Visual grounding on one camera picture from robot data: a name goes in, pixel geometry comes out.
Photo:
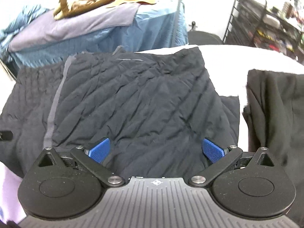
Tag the black chair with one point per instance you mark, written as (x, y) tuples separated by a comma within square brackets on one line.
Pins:
[(204, 38)]

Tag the lavender bed sheet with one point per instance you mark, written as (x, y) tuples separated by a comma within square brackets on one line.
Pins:
[(225, 71)]

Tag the grey lavender cloth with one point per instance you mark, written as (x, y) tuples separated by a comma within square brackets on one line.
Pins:
[(78, 26)]

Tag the plain black garment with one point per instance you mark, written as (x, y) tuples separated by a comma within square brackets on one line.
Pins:
[(277, 109)]

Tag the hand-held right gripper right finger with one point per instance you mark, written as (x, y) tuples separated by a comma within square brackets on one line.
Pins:
[(212, 149)]

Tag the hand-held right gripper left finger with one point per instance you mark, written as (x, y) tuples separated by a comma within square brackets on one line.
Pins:
[(99, 150)]

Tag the pile of colourful packaged goods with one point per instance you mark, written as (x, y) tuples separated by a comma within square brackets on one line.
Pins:
[(282, 21)]

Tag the light blue fluffy blanket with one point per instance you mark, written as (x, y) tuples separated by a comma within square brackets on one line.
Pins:
[(21, 26)]

